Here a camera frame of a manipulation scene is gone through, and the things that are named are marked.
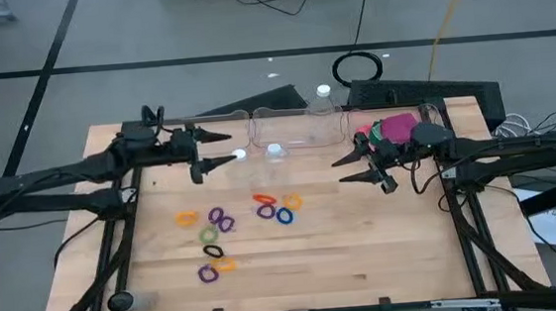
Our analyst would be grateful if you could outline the black cable coil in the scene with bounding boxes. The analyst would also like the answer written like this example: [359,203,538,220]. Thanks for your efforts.
[330,48,386,89]

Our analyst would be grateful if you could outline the white paper sheet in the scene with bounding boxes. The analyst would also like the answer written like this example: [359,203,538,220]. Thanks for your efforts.
[512,183,556,253]

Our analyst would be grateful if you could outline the clear bottle white cap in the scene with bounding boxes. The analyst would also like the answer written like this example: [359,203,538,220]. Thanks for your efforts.
[231,146,261,185]
[263,141,294,177]
[301,82,348,143]

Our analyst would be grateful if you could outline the long black cable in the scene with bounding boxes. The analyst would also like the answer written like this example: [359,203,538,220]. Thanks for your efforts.
[347,0,381,55]

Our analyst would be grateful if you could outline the black coil wristband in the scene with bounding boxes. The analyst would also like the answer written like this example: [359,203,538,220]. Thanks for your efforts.
[201,242,226,260]

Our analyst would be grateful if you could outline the blue coil wristband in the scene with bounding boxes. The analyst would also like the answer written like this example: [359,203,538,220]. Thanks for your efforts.
[275,206,296,226]

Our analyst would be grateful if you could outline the tangled black cables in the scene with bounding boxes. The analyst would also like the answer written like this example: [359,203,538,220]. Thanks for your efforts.
[166,0,320,27]

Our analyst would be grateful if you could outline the black perforated case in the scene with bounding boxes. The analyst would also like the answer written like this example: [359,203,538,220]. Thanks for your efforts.
[345,67,508,144]

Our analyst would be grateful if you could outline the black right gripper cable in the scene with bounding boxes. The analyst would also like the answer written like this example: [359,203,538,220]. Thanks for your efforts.
[408,155,456,196]

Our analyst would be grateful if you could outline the pink cloth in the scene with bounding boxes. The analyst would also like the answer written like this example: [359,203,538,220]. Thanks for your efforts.
[353,122,376,144]

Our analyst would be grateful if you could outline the yellow cable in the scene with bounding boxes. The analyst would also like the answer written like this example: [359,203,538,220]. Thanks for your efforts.
[420,0,481,83]

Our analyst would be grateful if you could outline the green coil wristband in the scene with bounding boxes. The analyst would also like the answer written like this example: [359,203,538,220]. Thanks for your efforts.
[197,224,221,246]

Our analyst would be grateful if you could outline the black power cable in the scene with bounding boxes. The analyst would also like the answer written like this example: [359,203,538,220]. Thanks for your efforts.
[50,216,108,271]

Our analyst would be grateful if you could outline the red-orange coil wristband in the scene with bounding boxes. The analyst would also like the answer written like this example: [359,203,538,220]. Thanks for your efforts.
[253,191,279,209]

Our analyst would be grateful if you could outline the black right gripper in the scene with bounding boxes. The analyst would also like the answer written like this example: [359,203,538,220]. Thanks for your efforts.
[327,128,424,200]

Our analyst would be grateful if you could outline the white cables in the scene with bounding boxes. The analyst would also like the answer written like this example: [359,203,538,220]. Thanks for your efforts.
[491,111,536,141]

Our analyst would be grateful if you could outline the magenta cloth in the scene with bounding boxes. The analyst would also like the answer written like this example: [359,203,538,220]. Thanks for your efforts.
[379,111,423,148]

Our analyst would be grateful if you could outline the purple coil wristband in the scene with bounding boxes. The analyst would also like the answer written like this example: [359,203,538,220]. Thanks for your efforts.
[196,262,221,285]
[206,205,227,226]
[215,215,237,235]
[255,202,278,222]

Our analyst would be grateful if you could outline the black round disc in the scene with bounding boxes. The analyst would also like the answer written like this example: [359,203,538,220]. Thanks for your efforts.
[105,286,162,311]

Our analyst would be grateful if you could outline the black flat panel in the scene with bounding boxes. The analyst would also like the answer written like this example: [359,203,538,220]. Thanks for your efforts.
[195,81,311,119]

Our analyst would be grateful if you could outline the clear plastic bin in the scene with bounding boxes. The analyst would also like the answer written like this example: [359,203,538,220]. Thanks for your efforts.
[158,108,255,161]
[249,100,348,154]
[345,101,451,160]

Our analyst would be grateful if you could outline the yellow-orange coil wristband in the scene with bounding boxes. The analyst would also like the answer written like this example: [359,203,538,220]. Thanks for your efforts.
[210,256,240,275]
[281,192,306,214]
[173,210,200,229]

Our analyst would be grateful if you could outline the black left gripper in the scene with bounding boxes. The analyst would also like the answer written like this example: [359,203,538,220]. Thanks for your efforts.
[167,120,241,187]

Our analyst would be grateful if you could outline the silver frame bracket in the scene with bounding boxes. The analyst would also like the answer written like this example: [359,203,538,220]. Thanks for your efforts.
[428,295,502,311]

